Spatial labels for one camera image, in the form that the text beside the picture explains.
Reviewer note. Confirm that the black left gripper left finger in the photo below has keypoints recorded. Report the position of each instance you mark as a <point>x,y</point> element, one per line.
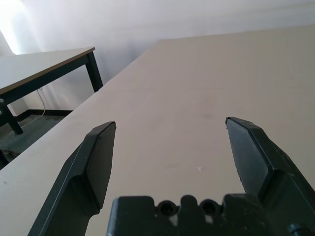
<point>81,172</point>

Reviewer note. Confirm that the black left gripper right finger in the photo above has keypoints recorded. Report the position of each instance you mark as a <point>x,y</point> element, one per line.
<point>265,167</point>

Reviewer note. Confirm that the black framed side table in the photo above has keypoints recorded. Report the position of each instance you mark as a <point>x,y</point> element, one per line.
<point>37,66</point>

